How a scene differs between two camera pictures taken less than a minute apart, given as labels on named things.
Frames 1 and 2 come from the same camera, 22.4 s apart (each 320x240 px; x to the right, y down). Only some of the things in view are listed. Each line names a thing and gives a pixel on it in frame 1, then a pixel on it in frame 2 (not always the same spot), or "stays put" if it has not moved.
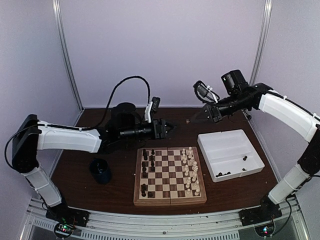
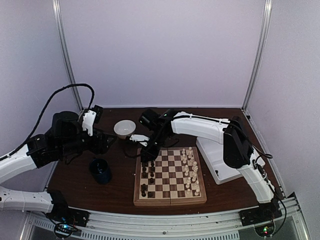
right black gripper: (207, 108) to (151, 155)
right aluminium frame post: (262, 39) stays put
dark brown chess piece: (151, 194) stays put
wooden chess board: (169, 176) stays put
